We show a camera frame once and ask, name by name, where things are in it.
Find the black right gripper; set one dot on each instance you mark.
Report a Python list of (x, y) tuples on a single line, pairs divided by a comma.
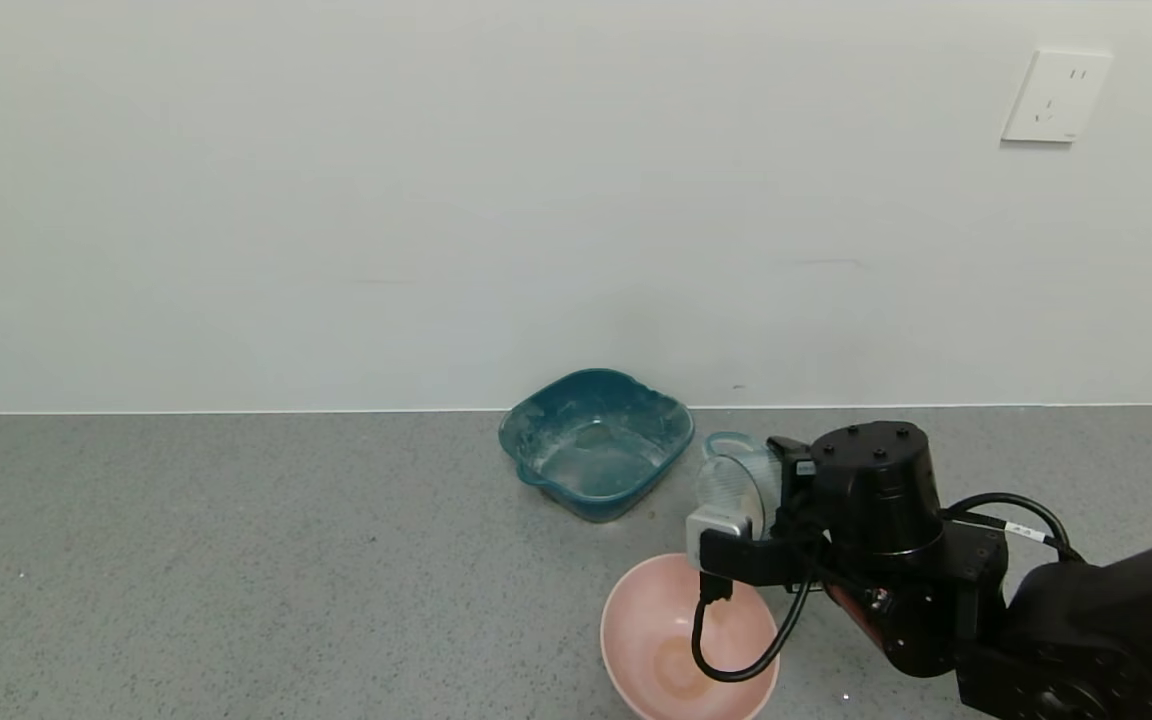
[(791, 462)]

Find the clear ribbed plastic cup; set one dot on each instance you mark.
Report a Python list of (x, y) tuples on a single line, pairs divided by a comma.
[(736, 480)]

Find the fine pale powder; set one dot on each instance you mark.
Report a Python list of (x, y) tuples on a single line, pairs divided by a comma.
[(731, 500)]

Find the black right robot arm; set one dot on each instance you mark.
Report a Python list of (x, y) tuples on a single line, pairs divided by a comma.
[(936, 600)]

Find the pink bowl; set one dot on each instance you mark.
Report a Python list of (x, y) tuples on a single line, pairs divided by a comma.
[(651, 640)]

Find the teal plastic basin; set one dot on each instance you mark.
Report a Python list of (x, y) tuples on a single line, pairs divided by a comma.
[(596, 470)]

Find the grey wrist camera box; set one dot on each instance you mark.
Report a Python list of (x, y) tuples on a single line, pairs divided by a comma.
[(716, 525)]

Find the white wall socket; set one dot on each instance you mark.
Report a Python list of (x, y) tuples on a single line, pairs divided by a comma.
[(1056, 95)]

